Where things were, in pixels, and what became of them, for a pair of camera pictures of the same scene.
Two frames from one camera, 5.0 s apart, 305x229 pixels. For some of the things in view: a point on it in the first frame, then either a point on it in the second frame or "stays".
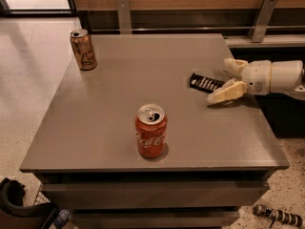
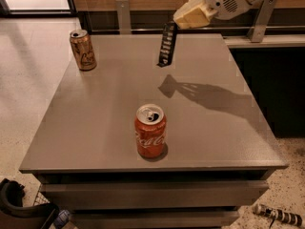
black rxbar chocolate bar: x=204 y=83 to x=169 y=38
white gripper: x=256 y=76 to x=221 y=4
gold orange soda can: x=83 y=49 stays
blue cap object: x=62 y=218 stays
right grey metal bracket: x=262 y=18 stays
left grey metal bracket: x=124 y=15 stays
